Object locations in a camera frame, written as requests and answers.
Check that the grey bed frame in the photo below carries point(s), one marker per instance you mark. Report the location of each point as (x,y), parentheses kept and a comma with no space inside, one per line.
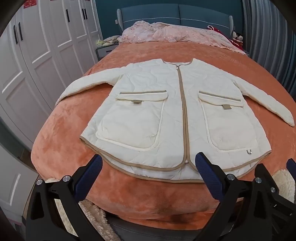
(150,229)

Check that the blue padded headboard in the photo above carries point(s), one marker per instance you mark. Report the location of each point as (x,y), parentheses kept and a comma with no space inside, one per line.
(161,15)

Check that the yellow-green small item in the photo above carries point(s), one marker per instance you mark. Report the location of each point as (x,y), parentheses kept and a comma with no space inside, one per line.
(100,42)

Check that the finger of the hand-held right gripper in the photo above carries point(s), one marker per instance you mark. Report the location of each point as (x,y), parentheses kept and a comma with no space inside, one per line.
(291,165)
(266,183)

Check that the small plush toy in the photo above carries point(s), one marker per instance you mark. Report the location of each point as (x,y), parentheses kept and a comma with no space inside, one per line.
(238,37)

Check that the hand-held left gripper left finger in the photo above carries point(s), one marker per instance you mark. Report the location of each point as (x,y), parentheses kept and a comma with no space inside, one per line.
(89,177)

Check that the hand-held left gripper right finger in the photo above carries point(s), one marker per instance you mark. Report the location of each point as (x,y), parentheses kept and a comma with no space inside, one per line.
(208,173)

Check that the red cloth item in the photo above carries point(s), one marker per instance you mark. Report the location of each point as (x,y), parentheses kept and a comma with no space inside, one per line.
(235,45)

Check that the orange plush blanket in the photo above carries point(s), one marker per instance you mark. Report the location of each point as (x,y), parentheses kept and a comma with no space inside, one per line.
(129,197)

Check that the beige cloth pile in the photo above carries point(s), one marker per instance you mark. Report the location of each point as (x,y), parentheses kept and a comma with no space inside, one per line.
(111,41)

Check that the grey nightstand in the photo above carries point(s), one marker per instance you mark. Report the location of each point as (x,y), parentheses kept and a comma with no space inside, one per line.
(105,52)

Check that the pink floral quilt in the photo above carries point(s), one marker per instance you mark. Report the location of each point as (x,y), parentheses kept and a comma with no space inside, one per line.
(166,32)

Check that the cream quilted jacket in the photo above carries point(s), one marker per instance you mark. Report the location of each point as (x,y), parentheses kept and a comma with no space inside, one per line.
(159,120)

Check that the white panelled wardrobe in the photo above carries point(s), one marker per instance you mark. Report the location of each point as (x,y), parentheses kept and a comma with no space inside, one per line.
(39,60)

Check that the grey curtain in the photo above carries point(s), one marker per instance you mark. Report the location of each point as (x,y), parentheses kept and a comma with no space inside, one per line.
(266,41)

